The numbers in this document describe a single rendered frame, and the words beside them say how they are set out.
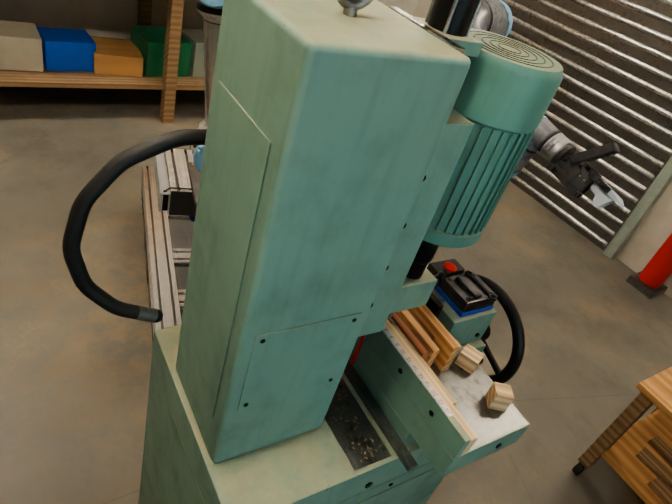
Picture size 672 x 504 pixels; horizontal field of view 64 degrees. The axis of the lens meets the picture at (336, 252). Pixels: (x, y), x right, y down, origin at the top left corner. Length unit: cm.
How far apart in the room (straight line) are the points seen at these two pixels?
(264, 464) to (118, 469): 96
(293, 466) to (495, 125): 66
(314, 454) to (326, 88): 69
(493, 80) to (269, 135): 34
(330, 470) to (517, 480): 136
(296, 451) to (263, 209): 54
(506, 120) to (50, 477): 162
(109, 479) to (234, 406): 107
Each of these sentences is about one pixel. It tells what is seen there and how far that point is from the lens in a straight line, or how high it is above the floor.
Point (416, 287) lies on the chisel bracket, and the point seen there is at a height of 106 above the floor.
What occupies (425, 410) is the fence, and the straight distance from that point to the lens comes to 103.
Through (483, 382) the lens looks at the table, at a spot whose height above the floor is 90.
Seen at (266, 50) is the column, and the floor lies 148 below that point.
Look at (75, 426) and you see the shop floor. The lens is 201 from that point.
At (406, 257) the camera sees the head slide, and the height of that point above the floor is 118.
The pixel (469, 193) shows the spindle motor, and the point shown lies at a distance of 86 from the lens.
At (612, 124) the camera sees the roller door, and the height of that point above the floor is 74.
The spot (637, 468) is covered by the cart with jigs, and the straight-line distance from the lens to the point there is 242.
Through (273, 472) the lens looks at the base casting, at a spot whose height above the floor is 80.
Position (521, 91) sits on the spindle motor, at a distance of 80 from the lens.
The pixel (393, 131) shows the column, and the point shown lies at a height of 143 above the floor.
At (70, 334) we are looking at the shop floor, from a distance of 227.
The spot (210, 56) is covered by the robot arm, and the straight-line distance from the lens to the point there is 131.
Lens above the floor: 166
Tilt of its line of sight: 35 degrees down
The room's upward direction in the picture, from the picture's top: 18 degrees clockwise
